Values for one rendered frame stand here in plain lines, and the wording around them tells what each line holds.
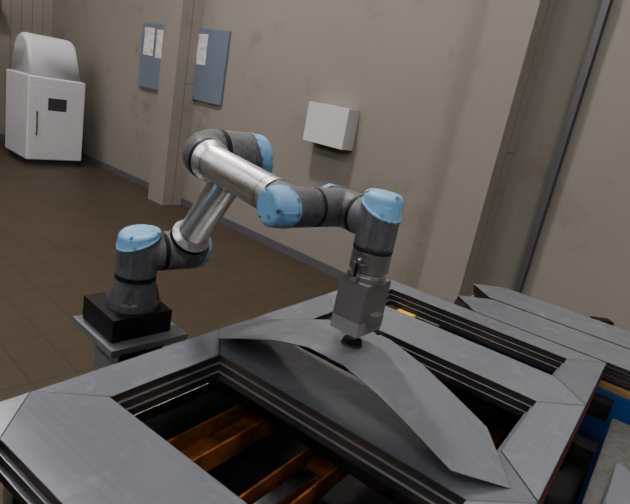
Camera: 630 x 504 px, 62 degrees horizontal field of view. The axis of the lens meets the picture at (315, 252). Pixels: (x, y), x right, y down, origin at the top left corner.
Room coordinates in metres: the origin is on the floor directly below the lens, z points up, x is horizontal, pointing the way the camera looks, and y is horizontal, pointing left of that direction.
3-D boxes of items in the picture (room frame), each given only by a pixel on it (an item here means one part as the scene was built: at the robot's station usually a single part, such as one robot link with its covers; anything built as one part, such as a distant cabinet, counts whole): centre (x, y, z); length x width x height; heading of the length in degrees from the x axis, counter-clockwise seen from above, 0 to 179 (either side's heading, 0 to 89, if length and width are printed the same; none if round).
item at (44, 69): (6.75, 3.70, 0.76); 0.77 x 0.68 x 1.52; 50
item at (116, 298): (1.42, 0.50, 0.80); 0.15 x 0.15 x 0.10
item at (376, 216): (0.96, -0.10, 1.23); 0.09 x 0.08 x 0.11; 42
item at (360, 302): (0.94, -0.11, 1.07); 0.10 x 0.09 x 0.16; 54
